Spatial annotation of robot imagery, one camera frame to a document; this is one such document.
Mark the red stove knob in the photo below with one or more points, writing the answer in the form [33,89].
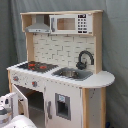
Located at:
[34,83]
[15,78]

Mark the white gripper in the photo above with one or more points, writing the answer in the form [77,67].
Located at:
[10,102]

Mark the left red stove knob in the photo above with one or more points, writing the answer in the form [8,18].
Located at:
[15,78]

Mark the white cabinet door with dispenser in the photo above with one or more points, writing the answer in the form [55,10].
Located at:
[62,106]

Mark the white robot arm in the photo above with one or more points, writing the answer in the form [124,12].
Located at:
[9,116]

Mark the wooden toy kitchen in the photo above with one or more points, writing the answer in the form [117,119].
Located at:
[63,50]

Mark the grey range hood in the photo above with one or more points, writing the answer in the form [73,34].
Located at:
[40,24]

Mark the right red stove knob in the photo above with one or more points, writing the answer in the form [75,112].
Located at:
[34,83]

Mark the metal toy sink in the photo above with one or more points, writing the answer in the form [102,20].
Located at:
[73,74]

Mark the white oven door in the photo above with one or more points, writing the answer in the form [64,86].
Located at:
[22,101]

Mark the black toy faucet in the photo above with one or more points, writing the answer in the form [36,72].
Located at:
[82,63]

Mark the black toy stovetop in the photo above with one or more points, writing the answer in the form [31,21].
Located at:
[37,66]

